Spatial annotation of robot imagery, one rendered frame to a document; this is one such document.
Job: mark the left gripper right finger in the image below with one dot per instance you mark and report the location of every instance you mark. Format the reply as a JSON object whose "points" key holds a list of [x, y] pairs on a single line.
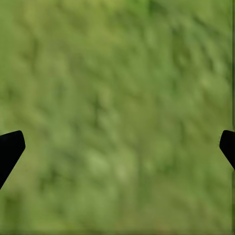
{"points": [[227, 146]]}

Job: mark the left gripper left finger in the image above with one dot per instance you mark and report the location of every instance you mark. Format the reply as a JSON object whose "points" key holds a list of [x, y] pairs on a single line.
{"points": [[12, 145]]}

